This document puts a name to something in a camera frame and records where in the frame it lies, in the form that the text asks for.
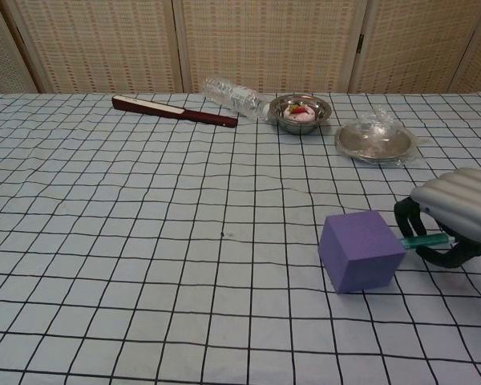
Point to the stainless steel bowl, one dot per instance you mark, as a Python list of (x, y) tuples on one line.
[(300, 126)]

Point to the purple foam cube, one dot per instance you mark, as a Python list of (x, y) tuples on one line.
[(356, 252)]

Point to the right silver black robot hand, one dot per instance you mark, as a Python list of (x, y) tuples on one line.
[(461, 200)]

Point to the clear plastic water bottle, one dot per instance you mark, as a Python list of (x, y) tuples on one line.
[(234, 96)]

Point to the plastic-wrapped metal plate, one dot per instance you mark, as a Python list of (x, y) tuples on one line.
[(376, 114)]

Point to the woven folding screen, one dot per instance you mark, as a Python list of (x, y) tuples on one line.
[(264, 44)]

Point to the small green object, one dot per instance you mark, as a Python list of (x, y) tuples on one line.
[(429, 240)]

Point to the light blue checked tablecloth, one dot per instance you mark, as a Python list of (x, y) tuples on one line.
[(184, 240)]

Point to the pink toy cake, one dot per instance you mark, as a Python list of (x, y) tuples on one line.
[(300, 113)]

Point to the stainless steel lid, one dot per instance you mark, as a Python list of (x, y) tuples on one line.
[(370, 140)]

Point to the dark red folded fan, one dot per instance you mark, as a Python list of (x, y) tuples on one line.
[(164, 109)]

